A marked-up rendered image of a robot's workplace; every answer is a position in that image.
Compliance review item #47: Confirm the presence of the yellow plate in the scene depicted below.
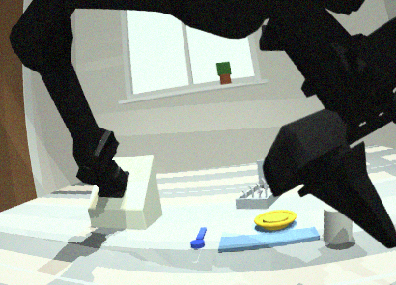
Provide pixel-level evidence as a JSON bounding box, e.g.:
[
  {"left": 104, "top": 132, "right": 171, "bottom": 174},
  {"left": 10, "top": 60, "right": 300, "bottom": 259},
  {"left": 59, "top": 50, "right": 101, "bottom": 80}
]
[{"left": 254, "top": 210, "right": 297, "bottom": 230}]

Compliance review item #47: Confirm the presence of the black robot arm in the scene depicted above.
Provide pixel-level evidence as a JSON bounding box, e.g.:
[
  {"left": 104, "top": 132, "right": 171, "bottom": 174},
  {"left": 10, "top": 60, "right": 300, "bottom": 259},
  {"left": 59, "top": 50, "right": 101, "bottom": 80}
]
[{"left": 10, "top": 0, "right": 396, "bottom": 198}]

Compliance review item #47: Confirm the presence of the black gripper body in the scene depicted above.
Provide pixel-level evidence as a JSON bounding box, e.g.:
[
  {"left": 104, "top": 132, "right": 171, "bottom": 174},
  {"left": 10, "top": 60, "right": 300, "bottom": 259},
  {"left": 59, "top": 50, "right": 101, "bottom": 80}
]
[{"left": 262, "top": 28, "right": 396, "bottom": 198}]

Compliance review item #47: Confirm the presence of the grey dish rack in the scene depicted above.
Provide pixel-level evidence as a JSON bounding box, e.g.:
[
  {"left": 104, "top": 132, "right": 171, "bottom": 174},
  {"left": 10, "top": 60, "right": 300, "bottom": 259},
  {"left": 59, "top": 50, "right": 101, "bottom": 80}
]
[{"left": 235, "top": 160, "right": 282, "bottom": 209}]

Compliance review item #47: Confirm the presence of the grey cylinder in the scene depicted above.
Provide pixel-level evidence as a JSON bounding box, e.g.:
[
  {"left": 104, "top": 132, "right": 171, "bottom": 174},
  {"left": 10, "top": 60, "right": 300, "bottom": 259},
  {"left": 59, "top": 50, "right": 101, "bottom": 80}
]
[{"left": 324, "top": 204, "right": 353, "bottom": 244}]

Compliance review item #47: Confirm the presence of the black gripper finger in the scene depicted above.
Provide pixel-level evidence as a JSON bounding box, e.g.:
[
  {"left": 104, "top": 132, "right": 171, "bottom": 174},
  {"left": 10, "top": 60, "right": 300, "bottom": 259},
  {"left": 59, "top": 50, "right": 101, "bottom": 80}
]
[{"left": 297, "top": 141, "right": 396, "bottom": 249}]

